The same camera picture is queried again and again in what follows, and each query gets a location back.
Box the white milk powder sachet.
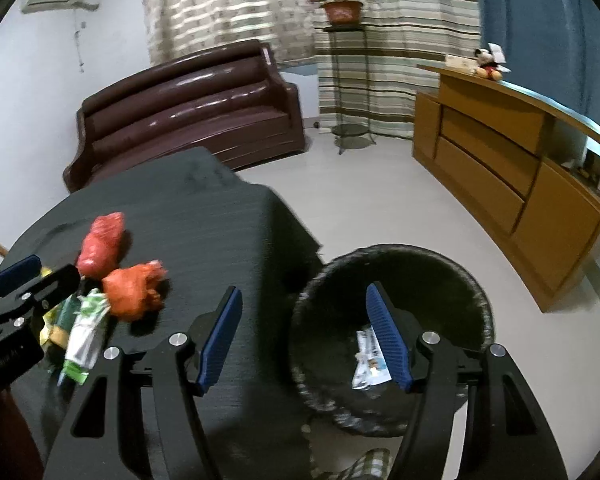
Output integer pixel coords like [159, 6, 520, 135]
[351, 326, 392, 390]

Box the black round trash bin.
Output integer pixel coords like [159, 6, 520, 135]
[290, 244, 495, 437]

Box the yellow crumpled wrapper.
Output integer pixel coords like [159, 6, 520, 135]
[38, 266, 69, 348]

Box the white green wrapper tube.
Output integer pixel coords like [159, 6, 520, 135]
[58, 288, 109, 385]

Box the orange crumpled plastic bag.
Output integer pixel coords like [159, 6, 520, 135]
[102, 260, 168, 322]

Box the dark grey table cloth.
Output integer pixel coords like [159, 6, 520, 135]
[7, 148, 321, 479]

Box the wooden tv cabinet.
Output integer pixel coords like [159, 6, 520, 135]
[413, 67, 600, 311]

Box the dark brown leather sofa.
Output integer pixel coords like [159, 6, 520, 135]
[64, 39, 306, 193]

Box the mickey mouse plush toy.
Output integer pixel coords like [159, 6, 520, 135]
[474, 44, 510, 81]

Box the small box on cabinet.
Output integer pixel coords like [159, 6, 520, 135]
[444, 54, 479, 74]

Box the black metal plant stand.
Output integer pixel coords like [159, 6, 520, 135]
[325, 24, 376, 155]

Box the blue curtain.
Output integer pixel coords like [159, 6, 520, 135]
[479, 0, 600, 125]

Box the potted plant terracotta pot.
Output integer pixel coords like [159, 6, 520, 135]
[310, 0, 364, 26]

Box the striped beige curtain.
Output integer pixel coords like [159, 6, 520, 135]
[143, 0, 481, 139]

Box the white wall air conditioner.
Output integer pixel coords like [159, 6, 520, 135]
[20, 0, 99, 14]

